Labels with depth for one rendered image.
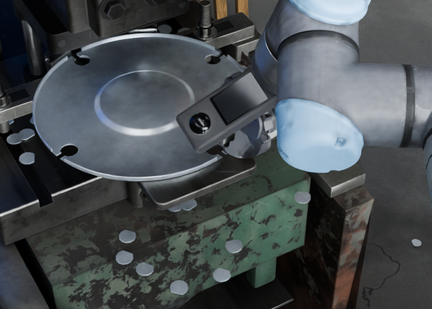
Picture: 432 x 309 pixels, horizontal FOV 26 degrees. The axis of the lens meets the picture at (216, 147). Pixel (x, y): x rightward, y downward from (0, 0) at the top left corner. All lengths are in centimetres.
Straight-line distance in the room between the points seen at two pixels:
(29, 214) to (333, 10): 56
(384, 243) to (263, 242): 78
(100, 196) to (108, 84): 15
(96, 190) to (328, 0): 53
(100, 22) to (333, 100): 41
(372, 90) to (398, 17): 196
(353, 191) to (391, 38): 138
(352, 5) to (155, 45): 53
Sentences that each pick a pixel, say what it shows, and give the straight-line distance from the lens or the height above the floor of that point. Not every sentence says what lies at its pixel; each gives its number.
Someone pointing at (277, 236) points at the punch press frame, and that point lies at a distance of 137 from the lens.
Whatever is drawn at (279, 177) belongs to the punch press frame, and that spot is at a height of 64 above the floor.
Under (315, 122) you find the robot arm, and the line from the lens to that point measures 80.
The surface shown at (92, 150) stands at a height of 78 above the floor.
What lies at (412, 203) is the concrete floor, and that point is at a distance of 221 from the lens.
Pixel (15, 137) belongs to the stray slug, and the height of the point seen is 71.
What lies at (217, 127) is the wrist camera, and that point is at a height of 92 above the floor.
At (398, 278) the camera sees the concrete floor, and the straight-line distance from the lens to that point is 206.
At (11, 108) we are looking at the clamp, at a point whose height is 75.
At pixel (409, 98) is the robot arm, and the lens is 82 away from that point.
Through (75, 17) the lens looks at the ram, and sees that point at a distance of 116.
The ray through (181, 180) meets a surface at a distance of 112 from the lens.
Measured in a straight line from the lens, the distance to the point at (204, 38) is 138.
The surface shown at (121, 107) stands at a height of 79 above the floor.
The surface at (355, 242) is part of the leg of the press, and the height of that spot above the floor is 54.
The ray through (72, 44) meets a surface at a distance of 119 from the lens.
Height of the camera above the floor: 158
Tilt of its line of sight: 43 degrees down
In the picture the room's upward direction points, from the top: straight up
